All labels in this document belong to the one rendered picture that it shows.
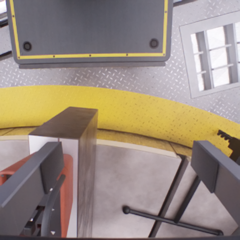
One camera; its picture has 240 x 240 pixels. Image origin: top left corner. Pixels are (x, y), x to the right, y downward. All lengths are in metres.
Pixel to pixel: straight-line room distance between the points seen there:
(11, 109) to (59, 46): 0.67
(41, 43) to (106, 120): 0.60
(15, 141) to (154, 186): 0.78
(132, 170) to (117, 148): 0.15
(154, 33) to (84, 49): 0.31
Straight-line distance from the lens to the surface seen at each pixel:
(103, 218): 1.15
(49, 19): 0.86
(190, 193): 1.05
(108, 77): 1.10
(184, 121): 1.22
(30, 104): 1.27
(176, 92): 1.16
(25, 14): 0.91
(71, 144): 0.47
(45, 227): 0.33
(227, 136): 1.22
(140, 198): 1.05
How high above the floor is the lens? 1.10
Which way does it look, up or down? 74 degrees down
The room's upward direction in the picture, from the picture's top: 178 degrees counter-clockwise
